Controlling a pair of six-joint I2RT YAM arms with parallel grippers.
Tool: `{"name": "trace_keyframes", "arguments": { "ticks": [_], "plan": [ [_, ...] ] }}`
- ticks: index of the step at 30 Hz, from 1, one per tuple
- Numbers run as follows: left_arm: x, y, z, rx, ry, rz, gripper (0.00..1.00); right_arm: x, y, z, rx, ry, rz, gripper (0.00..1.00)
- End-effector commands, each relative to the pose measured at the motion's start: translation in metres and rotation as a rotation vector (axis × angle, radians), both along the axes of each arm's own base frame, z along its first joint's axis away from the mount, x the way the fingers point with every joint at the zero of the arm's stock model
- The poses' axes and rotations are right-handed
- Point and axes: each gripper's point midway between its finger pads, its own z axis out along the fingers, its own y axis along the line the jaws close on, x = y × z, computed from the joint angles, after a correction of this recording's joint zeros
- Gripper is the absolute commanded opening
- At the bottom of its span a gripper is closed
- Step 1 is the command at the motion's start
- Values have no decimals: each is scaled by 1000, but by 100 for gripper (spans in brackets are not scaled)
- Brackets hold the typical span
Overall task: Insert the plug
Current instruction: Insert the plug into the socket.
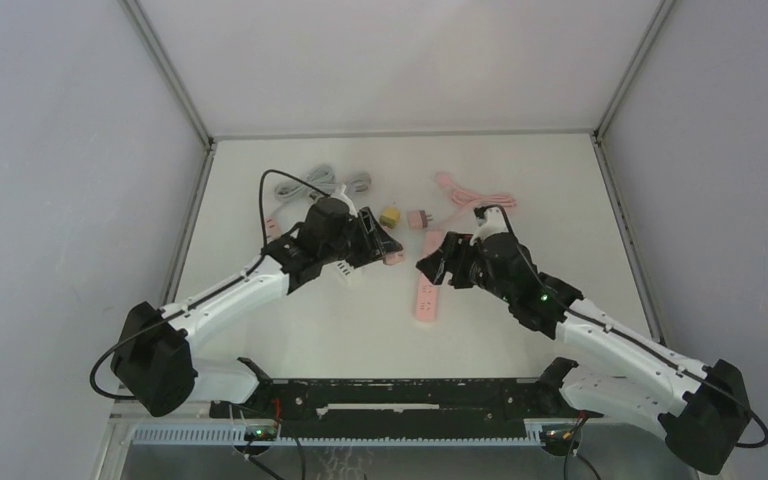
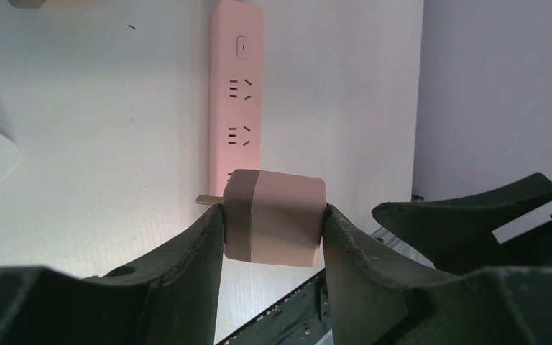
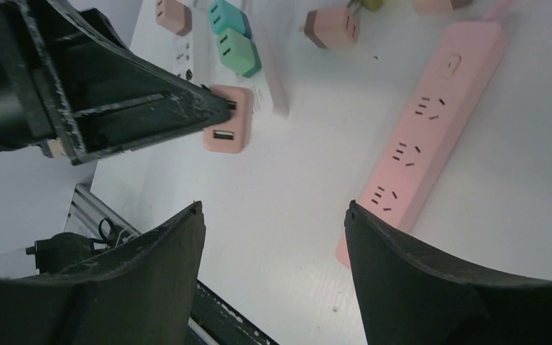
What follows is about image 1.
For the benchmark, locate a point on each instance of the pink charger plug far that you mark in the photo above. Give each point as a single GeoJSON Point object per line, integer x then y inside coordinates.
{"type": "Point", "coordinates": [418, 219]}

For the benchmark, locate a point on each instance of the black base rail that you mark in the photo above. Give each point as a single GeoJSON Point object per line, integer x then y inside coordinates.
{"type": "Point", "coordinates": [401, 409]}

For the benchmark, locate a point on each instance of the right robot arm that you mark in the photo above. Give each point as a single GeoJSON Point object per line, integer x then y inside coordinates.
{"type": "Point", "coordinates": [700, 411]}

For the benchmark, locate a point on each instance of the pink charger plug with prongs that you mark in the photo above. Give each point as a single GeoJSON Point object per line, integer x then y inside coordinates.
{"type": "Point", "coordinates": [394, 258]}

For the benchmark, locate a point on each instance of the pink power strip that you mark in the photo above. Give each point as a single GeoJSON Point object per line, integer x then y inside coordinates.
{"type": "Point", "coordinates": [427, 294]}

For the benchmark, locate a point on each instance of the yellow charger plug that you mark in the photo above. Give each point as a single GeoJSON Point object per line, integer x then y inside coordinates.
{"type": "Point", "coordinates": [390, 217]}

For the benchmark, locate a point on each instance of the pink USB charger plug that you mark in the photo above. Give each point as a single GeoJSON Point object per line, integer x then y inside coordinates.
{"type": "Point", "coordinates": [273, 229]}

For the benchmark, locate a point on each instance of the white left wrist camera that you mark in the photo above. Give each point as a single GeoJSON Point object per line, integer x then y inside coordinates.
{"type": "Point", "coordinates": [340, 193]}

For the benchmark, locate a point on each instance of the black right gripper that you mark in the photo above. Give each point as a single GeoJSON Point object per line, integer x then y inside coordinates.
{"type": "Point", "coordinates": [451, 256]}

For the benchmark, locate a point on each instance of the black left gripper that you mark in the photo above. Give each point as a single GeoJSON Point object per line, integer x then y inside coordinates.
{"type": "Point", "coordinates": [372, 245]}

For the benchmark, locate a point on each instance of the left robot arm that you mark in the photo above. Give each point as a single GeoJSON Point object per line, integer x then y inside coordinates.
{"type": "Point", "coordinates": [156, 357]}

